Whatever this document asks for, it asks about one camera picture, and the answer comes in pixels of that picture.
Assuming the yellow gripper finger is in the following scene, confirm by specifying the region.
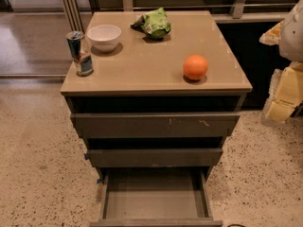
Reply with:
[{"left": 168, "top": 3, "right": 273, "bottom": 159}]
[
  {"left": 259, "top": 21, "right": 283, "bottom": 45},
  {"left": 264, "top": 62, "right": 303, "bottom": 122}
]

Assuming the orange fruit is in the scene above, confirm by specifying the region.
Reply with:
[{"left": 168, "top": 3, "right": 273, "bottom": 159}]
[{"left": 183, "top": 55, "right": 208, "bottom": 80}]

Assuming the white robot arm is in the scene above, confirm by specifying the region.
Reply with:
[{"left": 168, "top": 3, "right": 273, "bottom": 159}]
[{"left": 259, "top": 0, "right": 303, "bottom": 125}]

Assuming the middle grey drawer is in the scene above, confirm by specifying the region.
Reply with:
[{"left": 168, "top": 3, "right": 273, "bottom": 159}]
[{"left": 85, "top": 148, "right": 223, "bottom": 168}]

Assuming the grey drawer cabinet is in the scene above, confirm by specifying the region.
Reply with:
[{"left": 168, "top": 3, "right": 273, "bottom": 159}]
[{"left": 60, "top": 10, "right": 254, "bottom": 227}]

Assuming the open bottom grey drawer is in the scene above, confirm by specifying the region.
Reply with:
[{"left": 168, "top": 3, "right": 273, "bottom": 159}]
[{"left": 89, "top": 167, "right": 223, "bottom": 227}]

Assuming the top grey drawer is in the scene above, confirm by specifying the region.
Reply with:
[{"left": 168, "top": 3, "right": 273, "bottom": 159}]
[{"left": 71, "top": 113, "right": 240, "bottom": 138}]

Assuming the crumpled green chip bag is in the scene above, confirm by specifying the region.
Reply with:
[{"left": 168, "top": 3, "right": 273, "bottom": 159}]
[{"left": 130, "top": 8, "right": 170, "bottom": 40}]

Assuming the white ceramic bowl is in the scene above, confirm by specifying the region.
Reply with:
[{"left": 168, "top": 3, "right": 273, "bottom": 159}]
[{"left": 86, "top": 25, "right": 121, "bottom": 52}]

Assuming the blue silver drink can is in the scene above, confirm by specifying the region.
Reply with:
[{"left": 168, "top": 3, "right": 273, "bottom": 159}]
[{"left": 66, "top": 31, "right": 94, "bottom": 77}]

